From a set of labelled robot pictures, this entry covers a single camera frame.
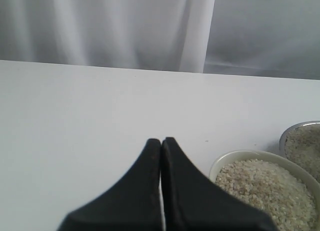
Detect round steel rice tray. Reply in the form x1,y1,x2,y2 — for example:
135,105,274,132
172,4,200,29
279,121,320,182

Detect white curtain backdrop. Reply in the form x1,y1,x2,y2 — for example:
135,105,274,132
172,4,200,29
0,0,320,80

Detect white ceramic rice bowl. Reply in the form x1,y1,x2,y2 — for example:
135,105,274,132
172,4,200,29
209,150,320,231

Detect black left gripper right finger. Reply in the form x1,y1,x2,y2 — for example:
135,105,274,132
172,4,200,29
161,137,277,231

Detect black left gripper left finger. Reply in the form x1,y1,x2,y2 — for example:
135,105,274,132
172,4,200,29
59,138,163,231

